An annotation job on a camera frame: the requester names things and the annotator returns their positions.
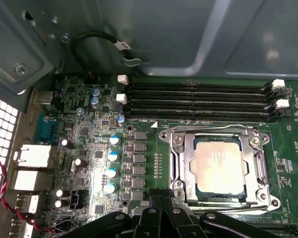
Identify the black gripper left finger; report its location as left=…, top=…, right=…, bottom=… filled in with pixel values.
left=69, top=188, right=164, bottom=238

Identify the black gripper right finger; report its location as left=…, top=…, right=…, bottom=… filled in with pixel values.
left=161, top=189, right=274, bottom=238

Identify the metal socket cover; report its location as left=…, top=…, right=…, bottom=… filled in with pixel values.
left=180, top=130, right=263, bottom=201

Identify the silver square CPU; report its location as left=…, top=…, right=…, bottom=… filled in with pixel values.
left=193, top=135, right=248, bottom=199

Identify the CPU socket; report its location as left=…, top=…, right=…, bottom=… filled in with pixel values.
left=158, top=123, right=281, bottom=214

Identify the black-clip RAM slot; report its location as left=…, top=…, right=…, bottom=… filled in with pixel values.
left=125, top=88, right=288, bottom=100
left=113, top=103, right=292, bottom=122

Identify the white-clip RAM slot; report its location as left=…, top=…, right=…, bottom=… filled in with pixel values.
left=117, top=74, right=286, bottom=94
left=116, top=93, right=291, bottom=111

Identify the green motherboard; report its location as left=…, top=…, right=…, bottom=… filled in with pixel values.
left=27, top=74, right=298, bottom=238

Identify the black open PC case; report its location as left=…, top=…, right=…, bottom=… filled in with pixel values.
left=0, top=0, right=298, bottom=238

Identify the red black twisted wire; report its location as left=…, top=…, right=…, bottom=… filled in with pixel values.
left=0, top=151, right=57, bottom=234

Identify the black labelled cable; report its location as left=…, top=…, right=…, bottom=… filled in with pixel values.
left=72, top=29, right=131, bottom=75

